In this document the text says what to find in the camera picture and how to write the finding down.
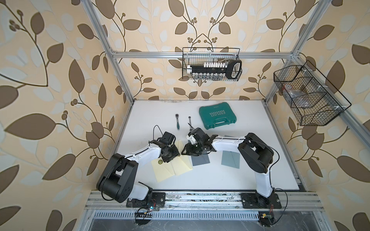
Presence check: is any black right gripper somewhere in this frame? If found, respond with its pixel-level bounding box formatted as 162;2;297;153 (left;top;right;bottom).
181;142;204;156

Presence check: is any cream envelope brown seal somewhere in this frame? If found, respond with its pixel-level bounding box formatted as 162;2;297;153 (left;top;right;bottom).
170;155;193;176

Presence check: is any light blue-grey envelope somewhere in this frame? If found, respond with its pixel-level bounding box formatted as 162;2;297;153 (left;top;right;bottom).
221;151;240;169

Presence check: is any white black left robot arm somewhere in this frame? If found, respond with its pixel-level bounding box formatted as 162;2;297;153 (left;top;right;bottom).
96;131;180;205

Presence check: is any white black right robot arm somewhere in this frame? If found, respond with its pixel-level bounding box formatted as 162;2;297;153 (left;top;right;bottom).
181;128;275;198

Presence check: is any dark grey envelope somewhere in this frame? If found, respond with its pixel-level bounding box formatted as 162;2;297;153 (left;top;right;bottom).
191;154;210;166

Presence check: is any cream envelope green seal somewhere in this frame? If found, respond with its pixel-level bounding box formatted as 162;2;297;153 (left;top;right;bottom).
151;158;175;183

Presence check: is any green plastic tool case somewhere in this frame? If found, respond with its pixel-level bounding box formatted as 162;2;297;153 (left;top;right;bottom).
198;102;237;130

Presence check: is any left small circuit board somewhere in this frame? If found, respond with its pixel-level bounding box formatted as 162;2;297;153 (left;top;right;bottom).
135;206;154;226

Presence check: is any small circuit board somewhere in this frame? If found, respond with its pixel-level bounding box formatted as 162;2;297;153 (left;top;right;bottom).
135;206;154;226
258;212;275;227

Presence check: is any black socket set holder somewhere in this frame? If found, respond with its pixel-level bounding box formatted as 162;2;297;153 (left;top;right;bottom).
185;60;242;81

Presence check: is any right small circuit board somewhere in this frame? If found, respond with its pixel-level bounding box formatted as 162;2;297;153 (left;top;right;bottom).
258;212;275;227

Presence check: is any plastic bag in basket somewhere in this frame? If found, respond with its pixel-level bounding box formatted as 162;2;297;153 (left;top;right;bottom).
282;84;312;108

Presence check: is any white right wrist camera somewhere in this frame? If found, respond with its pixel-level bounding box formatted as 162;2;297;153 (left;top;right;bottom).
187;131;197;145

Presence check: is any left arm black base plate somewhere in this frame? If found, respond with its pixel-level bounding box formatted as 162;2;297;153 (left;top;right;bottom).
126;192;166;209

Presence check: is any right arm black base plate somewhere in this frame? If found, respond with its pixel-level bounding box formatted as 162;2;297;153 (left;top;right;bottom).
240;192;282;209

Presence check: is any black wire basket back wall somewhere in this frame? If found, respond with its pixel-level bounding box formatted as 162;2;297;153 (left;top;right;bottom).
182;47;242;81

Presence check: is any black wire basket wall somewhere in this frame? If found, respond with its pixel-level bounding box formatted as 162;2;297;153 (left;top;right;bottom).
182;47;242;81
273;60;352;126

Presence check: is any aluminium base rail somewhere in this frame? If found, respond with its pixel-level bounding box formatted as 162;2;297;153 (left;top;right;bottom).
84;191;324;221

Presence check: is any aluminium frame back crossbar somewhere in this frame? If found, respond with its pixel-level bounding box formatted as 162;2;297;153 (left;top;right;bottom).
112;51;293;59

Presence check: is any black wire basket right wall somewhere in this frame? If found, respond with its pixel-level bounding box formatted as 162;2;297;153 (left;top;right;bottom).
273;60;352;126

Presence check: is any aluminium frame post left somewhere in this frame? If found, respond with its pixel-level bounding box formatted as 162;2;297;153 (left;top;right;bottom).
82;0;135;105

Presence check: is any aluminium frame post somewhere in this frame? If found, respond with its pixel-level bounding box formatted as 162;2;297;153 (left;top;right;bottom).
263;0;333;105
82;0;135;105

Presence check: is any aluminium frame post right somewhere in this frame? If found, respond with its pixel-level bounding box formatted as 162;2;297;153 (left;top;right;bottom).
263;0;333;105

